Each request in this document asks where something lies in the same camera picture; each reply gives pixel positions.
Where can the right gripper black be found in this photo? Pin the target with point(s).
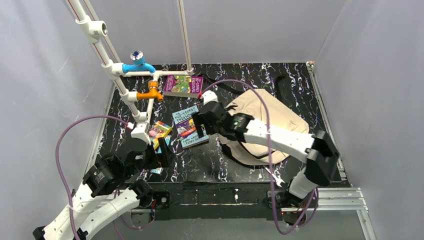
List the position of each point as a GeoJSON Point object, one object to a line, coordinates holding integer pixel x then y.
{"type": "Point", "coordinates": [205, 115]}

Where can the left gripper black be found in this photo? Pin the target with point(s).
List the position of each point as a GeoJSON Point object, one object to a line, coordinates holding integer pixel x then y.
{"type": "Point", "coordinates": [154, 154]}

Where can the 143-storey treehouse book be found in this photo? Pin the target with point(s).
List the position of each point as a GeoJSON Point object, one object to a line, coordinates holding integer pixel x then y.
{"type": "Point", "coordinates": [186, 128]}

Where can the beige student backpack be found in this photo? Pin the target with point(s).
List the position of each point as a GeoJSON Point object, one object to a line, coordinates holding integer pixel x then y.
{"type": "Point", "coordinates": [280, 116]}

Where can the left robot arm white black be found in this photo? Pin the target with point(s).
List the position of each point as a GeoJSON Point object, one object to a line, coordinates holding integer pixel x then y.
{"type": "Point", "coordinates": [104, 194]}

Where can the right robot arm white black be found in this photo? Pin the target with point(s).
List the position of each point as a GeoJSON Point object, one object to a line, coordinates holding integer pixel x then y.
{"type": "Point", "coordinates": [317, 151]}

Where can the teal pencil pack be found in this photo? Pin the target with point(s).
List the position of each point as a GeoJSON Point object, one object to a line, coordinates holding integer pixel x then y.
{"type": "Point", "coordinates": [157, 171]}

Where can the yellow crayon box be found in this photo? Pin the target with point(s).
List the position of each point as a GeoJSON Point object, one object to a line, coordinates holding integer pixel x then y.
{"type": "Point", "coordinates": [158, 130]}

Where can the purple treehouse book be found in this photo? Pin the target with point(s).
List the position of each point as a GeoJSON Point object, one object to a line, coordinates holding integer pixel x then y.
{"type": "Point", "coordinates": [183, 86]}

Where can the orange tap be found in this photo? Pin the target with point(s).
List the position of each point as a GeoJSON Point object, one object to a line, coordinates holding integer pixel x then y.
{"type": "Point", "coordinates": [152, 93]}

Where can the blue tap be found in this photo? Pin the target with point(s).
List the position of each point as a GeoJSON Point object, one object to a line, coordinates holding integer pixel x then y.
{"type": "Point", "coordinates": [139, 64]}

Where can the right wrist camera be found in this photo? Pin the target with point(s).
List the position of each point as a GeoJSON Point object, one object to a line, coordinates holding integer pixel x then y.
{"type": "Point", "coordinates": [207, 97]}

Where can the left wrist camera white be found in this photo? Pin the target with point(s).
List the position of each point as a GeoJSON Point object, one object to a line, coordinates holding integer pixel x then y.
{"type": "Point", "coordinates": [140, 131]}

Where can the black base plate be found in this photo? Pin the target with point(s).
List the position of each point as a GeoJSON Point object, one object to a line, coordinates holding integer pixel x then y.
{"type": "Point", "coordinates": [225, 200]}

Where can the white pvc pipe frame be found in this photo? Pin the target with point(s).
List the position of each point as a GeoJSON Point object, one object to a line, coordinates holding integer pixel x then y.
{"type": "Point", "coordinates": [96, 33]}

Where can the aluminium rail frame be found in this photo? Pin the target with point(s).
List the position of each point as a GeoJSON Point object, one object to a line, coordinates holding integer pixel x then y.
{"type": "Point", "coordinates": [292, 84]}

